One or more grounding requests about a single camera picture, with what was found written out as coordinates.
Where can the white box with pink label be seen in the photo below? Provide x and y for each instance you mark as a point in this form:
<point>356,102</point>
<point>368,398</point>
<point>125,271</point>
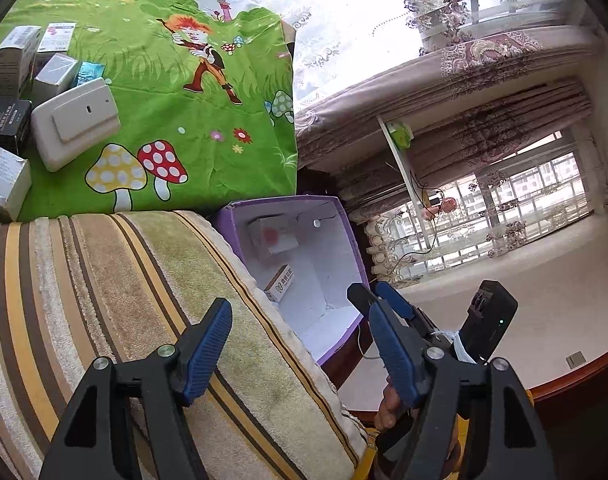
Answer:
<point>56,37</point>

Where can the silver grey box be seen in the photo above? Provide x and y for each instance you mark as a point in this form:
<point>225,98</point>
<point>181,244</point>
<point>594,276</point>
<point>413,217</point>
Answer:
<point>54,77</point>

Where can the large silver white box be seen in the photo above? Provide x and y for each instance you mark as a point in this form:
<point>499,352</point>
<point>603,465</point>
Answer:
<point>4,180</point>

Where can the purple cardboard box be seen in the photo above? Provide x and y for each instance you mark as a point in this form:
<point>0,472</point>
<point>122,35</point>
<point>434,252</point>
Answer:
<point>329,280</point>

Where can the green cartoon printed blanket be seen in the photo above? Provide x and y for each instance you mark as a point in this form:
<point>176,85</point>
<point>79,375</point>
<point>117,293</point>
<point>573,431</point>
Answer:
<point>184,125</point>

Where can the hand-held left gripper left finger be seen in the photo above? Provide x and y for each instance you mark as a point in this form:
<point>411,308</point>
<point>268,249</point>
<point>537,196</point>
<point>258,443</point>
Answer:
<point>208,351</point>

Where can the white wall switch panel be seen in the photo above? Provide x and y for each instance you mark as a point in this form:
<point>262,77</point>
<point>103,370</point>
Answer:
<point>76,122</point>

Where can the striped brown beige blanket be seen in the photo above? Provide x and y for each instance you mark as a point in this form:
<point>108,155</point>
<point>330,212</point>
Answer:
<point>134,320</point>

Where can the green packet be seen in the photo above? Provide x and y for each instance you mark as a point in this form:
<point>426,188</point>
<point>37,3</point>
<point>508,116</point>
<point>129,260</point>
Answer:
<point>401,136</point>

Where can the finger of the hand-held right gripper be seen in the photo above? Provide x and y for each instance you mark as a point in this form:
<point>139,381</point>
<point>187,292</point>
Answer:
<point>391,296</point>
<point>360,296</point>

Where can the person's right hand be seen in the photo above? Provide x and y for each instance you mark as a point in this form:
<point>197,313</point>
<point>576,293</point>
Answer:
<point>387,405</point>

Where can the pink toy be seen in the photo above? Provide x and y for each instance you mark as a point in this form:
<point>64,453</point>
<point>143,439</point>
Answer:
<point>441,204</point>

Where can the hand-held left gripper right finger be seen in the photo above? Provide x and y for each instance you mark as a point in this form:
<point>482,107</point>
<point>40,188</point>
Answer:
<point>394,355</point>

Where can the black box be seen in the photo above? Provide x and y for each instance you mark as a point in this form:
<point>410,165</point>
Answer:
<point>4,125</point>

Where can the mauve floral curtain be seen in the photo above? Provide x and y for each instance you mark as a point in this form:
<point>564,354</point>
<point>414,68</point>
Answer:
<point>483,90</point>

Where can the metal floor socket plate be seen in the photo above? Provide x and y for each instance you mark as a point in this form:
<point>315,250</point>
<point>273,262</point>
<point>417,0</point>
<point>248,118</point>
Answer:
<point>576,359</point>

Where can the white box with red mark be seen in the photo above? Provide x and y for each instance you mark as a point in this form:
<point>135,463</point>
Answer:
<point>271,237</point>

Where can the teal shiny packet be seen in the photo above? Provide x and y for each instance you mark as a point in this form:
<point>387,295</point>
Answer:
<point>90,74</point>

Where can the small white printed box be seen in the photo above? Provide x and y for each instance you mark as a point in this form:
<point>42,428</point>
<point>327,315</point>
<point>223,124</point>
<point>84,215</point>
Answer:
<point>280,285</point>

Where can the white shelf board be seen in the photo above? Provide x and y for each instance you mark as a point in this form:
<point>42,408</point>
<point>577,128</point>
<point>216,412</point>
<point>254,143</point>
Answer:
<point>398,170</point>

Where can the window with grille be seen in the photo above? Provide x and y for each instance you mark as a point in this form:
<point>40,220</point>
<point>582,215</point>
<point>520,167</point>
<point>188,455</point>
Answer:
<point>528,195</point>

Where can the white lace curtain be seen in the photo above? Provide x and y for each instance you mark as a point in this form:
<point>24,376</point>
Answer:
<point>334,20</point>

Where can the tall grey white box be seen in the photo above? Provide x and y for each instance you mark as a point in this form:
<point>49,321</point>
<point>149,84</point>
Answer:
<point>14,60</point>

